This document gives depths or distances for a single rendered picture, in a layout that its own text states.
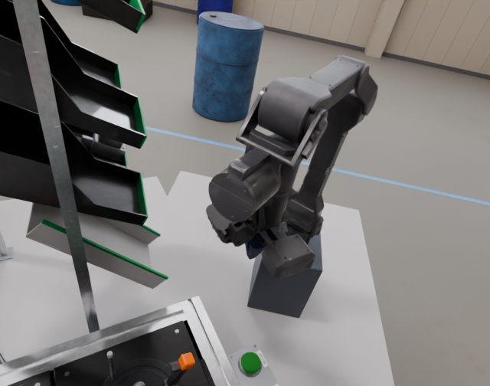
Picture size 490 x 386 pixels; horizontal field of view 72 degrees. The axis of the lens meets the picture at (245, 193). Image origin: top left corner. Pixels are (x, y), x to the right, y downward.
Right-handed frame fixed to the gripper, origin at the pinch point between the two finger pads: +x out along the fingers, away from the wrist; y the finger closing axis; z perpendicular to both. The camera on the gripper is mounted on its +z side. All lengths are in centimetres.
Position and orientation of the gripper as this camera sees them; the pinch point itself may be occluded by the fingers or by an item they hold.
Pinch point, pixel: (254, 242)
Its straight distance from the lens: 52.0
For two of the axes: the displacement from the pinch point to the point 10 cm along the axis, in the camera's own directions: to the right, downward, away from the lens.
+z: -8.7, 1.8, -4.6
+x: -1.7, 7.7, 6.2
